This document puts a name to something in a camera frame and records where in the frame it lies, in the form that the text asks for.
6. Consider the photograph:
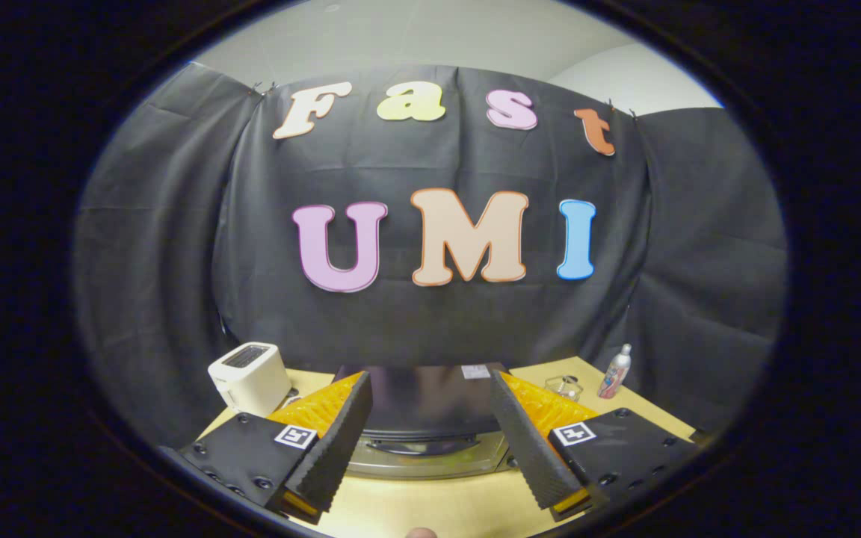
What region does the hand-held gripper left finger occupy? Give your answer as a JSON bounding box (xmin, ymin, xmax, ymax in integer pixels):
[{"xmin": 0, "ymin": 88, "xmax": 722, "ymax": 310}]
[{"xmin": 175, "ymin": 371, "xmax": 373, "ymax": 524}]

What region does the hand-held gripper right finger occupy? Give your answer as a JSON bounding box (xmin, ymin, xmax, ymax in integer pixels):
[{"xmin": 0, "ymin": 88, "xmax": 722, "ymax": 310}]
[{"xmin": 489, "ymin": 370, "xmax": 699, "ymax": 524}]

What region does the black toaster oven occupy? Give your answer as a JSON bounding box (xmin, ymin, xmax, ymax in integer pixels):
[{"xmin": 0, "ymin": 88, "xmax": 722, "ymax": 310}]
[{"xmin": 333, "ymin": 362, "xmax": 528, "ymax": 480}]

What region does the white toaster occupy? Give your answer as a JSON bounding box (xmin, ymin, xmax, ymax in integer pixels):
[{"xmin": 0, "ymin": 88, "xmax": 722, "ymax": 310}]
[{"xmin": 208, "ymin": 342, "xmax": 291, "ymax": 418}]

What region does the white spray bottle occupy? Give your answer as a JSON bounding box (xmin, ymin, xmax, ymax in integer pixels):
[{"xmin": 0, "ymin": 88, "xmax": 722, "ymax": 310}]
[{"xmin": 598, "ymin": 344, "xmax": 633, "ymax": 400}]

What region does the black backdrop cloth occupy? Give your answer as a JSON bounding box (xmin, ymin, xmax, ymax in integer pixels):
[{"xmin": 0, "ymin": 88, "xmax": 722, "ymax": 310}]
[{"xmin": 73, "ymin": 61, "xmax": 789, "ymax": 449}]

